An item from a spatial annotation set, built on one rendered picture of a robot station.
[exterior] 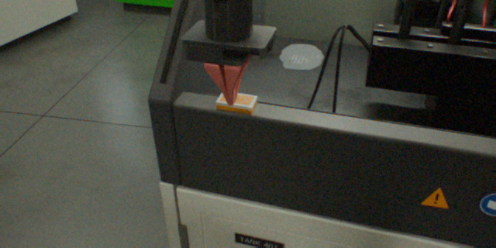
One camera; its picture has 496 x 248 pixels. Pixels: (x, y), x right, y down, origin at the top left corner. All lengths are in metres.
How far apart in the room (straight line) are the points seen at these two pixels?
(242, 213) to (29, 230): 1.28
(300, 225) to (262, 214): 0.06
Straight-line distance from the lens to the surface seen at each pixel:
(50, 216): 1.86
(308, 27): 1.05
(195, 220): 0.72
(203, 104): 0.57
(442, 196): 0.58
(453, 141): 0.55
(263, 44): 0.46
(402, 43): 0.71
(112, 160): 2.02
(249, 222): 0.67
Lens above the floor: 1.25
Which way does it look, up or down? 33 degrees down
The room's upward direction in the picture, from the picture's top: straight up
